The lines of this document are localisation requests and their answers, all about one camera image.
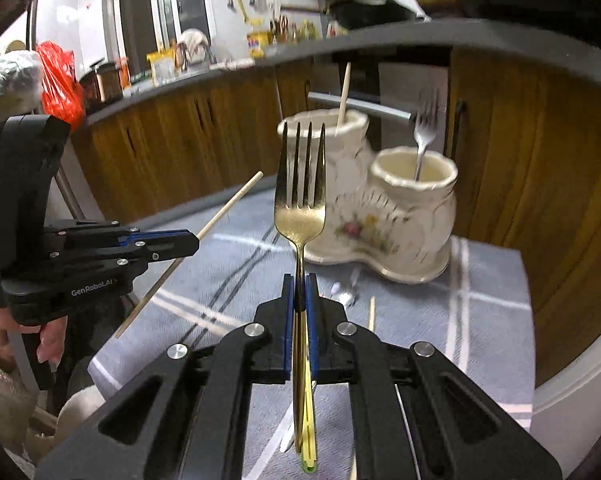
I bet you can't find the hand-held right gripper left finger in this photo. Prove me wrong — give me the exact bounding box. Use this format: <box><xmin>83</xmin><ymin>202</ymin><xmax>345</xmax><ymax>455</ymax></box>
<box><xmin>35</xmin><ymin>274</ymin><xmax>297</xmax><ymax>480</ymax></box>

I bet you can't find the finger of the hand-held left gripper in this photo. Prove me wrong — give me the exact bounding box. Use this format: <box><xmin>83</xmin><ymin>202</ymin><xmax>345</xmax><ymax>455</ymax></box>
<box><xmin>53</xmin><ymin>256</ymin><xmax>161</xmax><ymax>287</ymax></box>
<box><xmin>43</xmin><ymin>220</ymin><xmax>200</xmax><ymax>262</ymax></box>

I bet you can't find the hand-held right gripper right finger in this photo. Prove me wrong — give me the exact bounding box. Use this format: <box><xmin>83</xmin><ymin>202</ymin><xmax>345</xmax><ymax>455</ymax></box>
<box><xmin>305</xmin><ymin>273</ymin><xmax>564</xmax><ymax>480</ymax></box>

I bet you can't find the wooden chopstick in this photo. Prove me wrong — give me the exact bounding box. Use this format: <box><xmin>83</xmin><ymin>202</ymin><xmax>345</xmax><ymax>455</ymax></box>
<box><xmin>114</xmin><ymin>171</ymin><xmax>264</xmax><ymax>339</ymax></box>
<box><xmin>336</xmin><ymin>62</ymin><xmax>352</xmax><ymax>128</ymax></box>
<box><xmin>349</xmin><ymin>296</ymin><xmax>377</xmax><ymax>480</ymax></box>

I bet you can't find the gold metal fork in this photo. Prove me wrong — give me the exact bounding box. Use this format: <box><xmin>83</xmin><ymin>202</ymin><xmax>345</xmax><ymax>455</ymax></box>
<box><xmin>273</xmin><ymin>121</ymin><xmax>327</xmax><ymax>473</ymax></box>

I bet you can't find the white floral ceramic utensil holder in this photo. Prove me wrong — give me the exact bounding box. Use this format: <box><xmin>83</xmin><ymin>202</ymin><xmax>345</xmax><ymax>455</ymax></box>
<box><xmin>278</xmin><ymin>108</ymin><xmax>458</xmax><ymax>285</ymax></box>

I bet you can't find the person's left forearm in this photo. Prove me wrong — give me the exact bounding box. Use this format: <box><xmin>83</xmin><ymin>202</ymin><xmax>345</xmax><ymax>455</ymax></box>
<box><xmin>0</xmin><ymin>347</ymin><xmax>38</xmax><ymax>453</ymax></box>

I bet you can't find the person's left hand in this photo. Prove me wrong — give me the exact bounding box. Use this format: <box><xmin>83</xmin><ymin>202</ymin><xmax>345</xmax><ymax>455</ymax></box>
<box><xmin>0</xmin><ymin>305</ymin><xmax>70</xmax><ymax>367</ymax></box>

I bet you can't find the wooden kitchen base cabinet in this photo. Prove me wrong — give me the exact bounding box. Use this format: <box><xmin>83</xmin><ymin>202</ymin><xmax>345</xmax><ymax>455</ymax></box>
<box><xmin>73</xmin><ymin>57</ymin><xmax>321</xmax><ymax>223</ymax></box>
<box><xmin>447</xmin><ymin>45</ymin><xmax>601</xmax><ymax>386</ymax></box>

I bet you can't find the yellow plastic utensil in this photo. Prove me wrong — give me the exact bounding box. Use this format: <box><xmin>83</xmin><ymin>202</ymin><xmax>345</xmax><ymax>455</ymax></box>
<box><xmin>303</xmin><ymin>380</ymin><xmax>317</xmax><ymax>475</ymax></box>

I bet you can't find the clear plastic wrapped bundle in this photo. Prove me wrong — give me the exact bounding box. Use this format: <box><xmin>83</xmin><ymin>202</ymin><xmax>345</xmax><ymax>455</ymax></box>
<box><xmin>0</xmin><ymin>50</ymin><xmax>44</xmax><ymax>131</ymax></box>

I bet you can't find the red plastic bag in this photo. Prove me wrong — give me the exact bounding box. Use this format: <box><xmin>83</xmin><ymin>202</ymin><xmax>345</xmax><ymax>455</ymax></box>
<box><xmin>36</xmin><ymin>41</ymin><xmax>86</xmax><ymax>131</ymax></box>

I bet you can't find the grey plaid tablecloth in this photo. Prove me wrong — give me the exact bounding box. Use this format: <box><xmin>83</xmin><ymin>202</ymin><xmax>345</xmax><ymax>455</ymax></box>
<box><xmin>88</xmin><ymin>187</ymin><xmax>536</xmax><ymax>480</ymax></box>

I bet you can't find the dark glass jar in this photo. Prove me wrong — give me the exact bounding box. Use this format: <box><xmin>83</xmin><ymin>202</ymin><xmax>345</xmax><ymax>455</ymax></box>
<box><xmin>80</xmin><ymin>60</ymin><xmax>124</xmax><ymax>107</ymax></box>

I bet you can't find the yellow food packet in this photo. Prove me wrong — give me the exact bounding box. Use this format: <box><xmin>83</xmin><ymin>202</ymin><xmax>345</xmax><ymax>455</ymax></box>
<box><xmin>148</xmin><ymin>50</ymin><xmax>176</xmax><ymax>86</ymax></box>

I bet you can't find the pale hanging towel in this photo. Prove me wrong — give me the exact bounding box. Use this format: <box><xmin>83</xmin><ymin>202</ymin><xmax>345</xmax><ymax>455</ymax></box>
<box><xmin>178</xmin><ymin>29</ymin><xmax>214</xmax><ymax>63</ymax></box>

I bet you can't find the kitchen window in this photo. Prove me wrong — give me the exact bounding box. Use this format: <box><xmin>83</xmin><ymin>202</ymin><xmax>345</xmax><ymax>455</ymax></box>
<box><xmin>103</xmin><ymin>0</ymin><xmax>216</xmax><ymax>75</ymax></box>

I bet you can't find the yellow cooking oil bottle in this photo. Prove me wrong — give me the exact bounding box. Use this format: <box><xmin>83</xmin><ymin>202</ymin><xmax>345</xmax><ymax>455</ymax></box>
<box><xmin>248</xmin><ymin>30</ymin><xmax>274</xmax><ymax>59</ymax></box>

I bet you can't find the silver metal fork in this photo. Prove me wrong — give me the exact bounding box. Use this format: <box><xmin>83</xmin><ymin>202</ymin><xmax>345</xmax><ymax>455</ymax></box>
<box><xmin>411</xmin><ymin>89</ymin><xmax>440</xmax><ymax>182</ymax></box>

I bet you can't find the row of condiment bottles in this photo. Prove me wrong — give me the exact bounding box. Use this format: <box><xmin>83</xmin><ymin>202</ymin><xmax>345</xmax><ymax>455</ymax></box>
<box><xmin>268</xmin><ymin>15</ymin><xmax>327</xmax><ymax>44</ymax></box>

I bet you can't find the stainless steel built-in oven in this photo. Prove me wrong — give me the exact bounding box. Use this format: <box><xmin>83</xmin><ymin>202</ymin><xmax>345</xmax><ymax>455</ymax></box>
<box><xmin>275</xmin><ymin>52</ymin><xmax>451</xmax><ymax>161</ymax></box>

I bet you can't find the black wok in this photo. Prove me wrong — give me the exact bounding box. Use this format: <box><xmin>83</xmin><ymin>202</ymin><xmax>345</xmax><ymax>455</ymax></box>
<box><xmin>325</xmin><ymin>0</ymin><xmax>417</xmax><ymax>29</ymax></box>

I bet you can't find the grey kitchen countertop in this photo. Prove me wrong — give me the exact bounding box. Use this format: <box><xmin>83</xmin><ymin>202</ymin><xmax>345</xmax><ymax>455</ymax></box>
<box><xmin>83</xmin><ymin>17</ymin><xmax>601</xmax><ymax>126</ymax></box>

